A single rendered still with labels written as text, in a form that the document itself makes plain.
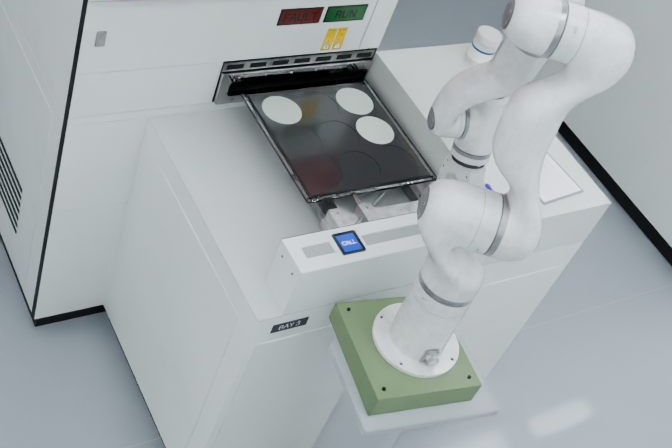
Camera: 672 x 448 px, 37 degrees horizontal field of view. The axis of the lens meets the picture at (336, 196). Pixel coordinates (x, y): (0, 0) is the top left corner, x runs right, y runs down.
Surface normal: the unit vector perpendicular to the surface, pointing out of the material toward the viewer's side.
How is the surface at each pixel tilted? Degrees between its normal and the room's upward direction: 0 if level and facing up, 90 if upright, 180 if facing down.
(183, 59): 90
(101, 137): 90
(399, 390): 2
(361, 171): 0
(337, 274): 90
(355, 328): 2
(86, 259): 90
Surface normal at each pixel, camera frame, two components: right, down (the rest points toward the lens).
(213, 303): -0.83, 0.15
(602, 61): -0.10, 0.54
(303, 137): 0.30, -0.68
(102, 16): 0.46, 0.72
